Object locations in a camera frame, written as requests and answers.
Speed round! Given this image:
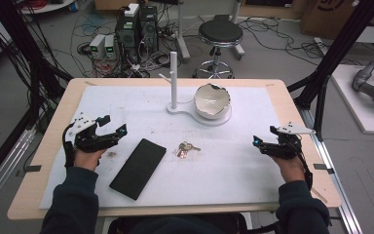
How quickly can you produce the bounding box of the grey power supply unit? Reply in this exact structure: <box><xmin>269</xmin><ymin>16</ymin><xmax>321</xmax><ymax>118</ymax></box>
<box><xmin>103</xmin><ymin>34</ymin><xmax>118</xmax><ymax>60</ymax></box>
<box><xmin>89</xmin><ymin>33</ymin><xmax>107</xmax><ymax>60</ymax></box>

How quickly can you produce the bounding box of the person's right hand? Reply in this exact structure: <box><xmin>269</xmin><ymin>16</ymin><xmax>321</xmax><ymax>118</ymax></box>
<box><xmin>270</xmin><ymin>152</ymin><xmax>307</xmax><ymax>184</ymax></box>

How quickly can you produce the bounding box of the black flat rectangular phone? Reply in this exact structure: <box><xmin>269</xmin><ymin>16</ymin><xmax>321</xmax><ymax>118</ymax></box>
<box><xmin>108</xmin><ymin>137</ymin><xmax>168</xmax><ymax>202</ymax></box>

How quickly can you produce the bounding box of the aluminium rail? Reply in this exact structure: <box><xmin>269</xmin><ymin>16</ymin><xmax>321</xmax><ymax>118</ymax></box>
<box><xmin>297</xmin><ymin>106</ymin><xmax>365</xmax><ymax>234</ymax></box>
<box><xmin>0</xmin><ymin>128</ymin><xmax>37</xmax><ymax>216</ymax></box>

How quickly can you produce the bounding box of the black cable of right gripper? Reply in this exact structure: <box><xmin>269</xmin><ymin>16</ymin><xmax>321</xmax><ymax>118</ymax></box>
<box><xmin>291</xmin><ymin>139</ymin><xmax>315</xmax><ymax>191</ymax></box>

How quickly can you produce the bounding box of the white table mat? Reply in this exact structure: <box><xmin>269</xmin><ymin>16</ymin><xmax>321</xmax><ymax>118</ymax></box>
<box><xmin>38</xmin><ymin>85</ymin><xmax>286</xmax><ymax>210</ymax></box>

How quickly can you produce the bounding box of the black tape strip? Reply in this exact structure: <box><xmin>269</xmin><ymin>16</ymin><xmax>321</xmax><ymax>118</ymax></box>
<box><xmin>313</xmin><ymin>163</ymin><xmax>336</xmax><ymax>176</ymax></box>
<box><xmin>24</xmin><ymin>164</ymin><xmax>43</xmax><ymax>174</ymax></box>

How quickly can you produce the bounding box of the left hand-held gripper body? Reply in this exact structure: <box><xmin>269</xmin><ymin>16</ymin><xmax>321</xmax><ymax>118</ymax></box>
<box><xmin>64</xmin><ymin>112</ymin><xmax>121</xmax><ymax>154</ymax></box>

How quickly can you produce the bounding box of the black computer tower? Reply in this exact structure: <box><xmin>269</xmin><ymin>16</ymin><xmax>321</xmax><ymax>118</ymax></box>
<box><xmin>138</xmin><ymin>5</ymin><xmax>160</xmax><ymax>54</ymax></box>
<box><xmin>114</xmin><ymin>13</ymin><xmax>141</xmax><ymax>64</ymax></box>

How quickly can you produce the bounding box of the black metal frame post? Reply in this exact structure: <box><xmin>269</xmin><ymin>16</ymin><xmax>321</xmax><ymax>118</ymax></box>
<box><xmin>0</xmin><ymin>0</ymin><xmax>75</xmax><ymax>193</ymax></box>
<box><xmin>286</xmin><ymin>0</ymin><xmax>374</xmax><ymax>141</ymax></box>

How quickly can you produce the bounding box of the cardboard box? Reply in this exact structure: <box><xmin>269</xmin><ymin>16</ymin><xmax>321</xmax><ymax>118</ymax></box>
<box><xmin>299</xmin><ymin>0</ymin><xmax>374</xmax><ymax>40</ymax></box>

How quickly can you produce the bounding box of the white box on tower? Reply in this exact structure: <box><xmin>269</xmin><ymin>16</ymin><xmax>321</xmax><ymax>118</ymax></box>
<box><xmin>123</xmin><ymin>2</ymin><xmax>140</xmax><ymax>19</ymax></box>

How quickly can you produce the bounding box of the white stand with post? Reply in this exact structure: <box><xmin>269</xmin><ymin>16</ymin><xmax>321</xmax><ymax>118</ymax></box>
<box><xmin>158</xmin><ymin>51</ymin><xmax>233</xmax><ymax>128</ymax></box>

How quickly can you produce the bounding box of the bunch of keys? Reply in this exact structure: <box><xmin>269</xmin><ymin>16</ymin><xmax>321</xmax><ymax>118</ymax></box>
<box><xmin>174</xmin><ymin>140</ymin><xmax>202</xmax><ymax>160</ymax></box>

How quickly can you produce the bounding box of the white metal stand leg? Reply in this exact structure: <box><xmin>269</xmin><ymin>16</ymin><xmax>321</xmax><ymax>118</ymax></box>
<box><xmin>174</xmin><ymin>0</ymin><xmax>192</xmax><ymax>62</ymax></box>
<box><xmin>229</xmin><ymin>0</ymin><xmax>246</xmax><ymax>61</ymax></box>

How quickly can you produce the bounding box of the black floor cable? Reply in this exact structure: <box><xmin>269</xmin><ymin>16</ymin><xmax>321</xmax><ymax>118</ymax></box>
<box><xmin>240</xmin><ymin>17</ymin><xmax>364</xmax><ymax>66</ymax></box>

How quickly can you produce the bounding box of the black round stool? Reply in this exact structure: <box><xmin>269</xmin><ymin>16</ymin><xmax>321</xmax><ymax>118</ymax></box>
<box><xmin>192</xmin><ymin>14</ymin><xmax>245</xmax><ymax>80</ymax></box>

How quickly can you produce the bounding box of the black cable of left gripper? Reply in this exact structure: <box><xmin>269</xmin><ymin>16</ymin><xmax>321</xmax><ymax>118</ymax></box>
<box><xmin>61</xmin><ymin>122</ymin><xmax>77</xmax><ymax>170</ymax></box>

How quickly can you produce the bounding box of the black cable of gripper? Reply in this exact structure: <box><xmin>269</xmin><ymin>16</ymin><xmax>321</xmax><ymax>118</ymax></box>
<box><xmin>61</xmin><ymin>122</ymin><xmax>77</xmax><ymax>170</ymax></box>
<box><xmin>291</xmin><ymin>139</ymin><xmax>315</xmax><ymax>191</ymax></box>

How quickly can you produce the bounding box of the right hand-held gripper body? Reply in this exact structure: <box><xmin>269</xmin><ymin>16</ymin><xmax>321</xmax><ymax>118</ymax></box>
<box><xmin>260</xmin><ymin>121</ymin><xmax>317</xmax><ymax>161</ymax></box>

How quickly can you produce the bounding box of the white floor board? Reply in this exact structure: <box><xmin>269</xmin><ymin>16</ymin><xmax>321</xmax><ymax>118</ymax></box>
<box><xmin>330</xmin><ymin>63</ymin><xmax>374</xmax><ymax>137</ymax></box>

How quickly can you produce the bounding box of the white jagged-edge bowl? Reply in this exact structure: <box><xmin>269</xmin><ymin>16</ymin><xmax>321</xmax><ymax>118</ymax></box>
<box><xmin>193</xmin><ymin>83</ymin><xmax>232</xmax><ymax>120</ymax></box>

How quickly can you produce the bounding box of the person's left hand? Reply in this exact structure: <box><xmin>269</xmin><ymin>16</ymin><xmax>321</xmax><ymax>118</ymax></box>
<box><xmin>73</xmin><ymin>148</ymin><xmax>107</xmax><ymax>173</ymax></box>

